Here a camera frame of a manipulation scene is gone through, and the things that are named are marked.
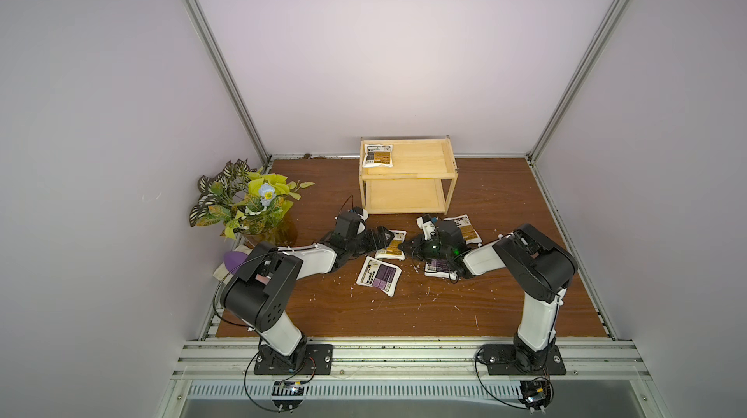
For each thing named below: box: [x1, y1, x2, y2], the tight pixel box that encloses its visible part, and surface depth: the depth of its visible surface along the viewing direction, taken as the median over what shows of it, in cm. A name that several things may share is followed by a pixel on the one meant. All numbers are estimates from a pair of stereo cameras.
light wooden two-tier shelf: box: [358, 135, 460, 215], surface depth 99 cm
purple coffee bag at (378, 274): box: [355, 255, 403, 298], surface depth 89 cm
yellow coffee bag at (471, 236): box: [443, 213, 483, 247], surface depth 100 cm
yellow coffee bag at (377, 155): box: [361, 143, 393, 169], surface depth 92 cm
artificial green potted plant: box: [188, 158, 316, 245], surface depth 83 cm
